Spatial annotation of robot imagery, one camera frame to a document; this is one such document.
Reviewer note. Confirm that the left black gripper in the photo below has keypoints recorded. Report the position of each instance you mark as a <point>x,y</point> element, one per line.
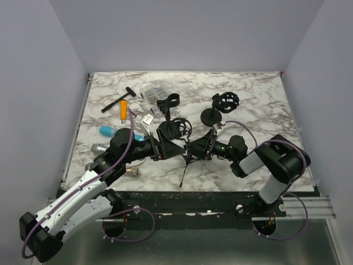
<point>165,148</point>

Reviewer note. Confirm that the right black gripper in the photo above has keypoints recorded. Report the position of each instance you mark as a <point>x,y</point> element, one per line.
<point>200,147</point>

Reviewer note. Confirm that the black round-base mic stand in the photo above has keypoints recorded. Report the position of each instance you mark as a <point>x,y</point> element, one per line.
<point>169,127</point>

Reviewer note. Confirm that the black tripod mic stand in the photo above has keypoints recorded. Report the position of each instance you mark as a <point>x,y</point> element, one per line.
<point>181,129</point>

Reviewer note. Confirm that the glitter handle microphone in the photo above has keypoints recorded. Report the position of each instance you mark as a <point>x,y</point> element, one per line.
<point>133,171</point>

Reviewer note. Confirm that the blue microphone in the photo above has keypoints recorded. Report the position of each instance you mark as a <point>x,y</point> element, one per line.
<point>110,132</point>

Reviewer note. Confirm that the tall grey microphone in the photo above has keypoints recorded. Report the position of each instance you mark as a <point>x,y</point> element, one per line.
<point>98,148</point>

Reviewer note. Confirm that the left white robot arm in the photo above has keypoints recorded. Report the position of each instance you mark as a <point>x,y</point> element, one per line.
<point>42,233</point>

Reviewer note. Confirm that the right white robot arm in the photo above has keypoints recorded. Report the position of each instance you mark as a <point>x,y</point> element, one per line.
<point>285,161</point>

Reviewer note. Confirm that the clear plastic screw box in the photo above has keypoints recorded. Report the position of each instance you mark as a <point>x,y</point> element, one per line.
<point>157,90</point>

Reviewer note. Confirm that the orange utility knife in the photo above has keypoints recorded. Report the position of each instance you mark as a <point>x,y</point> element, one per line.
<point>123,111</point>

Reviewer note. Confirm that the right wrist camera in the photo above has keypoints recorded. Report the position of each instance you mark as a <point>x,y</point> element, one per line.
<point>219,128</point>

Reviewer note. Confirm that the black shock-mount mic stand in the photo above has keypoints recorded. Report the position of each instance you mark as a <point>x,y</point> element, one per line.
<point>221,103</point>

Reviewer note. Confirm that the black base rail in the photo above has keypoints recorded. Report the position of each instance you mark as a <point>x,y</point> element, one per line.
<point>187,210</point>

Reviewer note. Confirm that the black T-handle tool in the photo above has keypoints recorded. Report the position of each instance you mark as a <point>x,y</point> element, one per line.
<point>129,92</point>

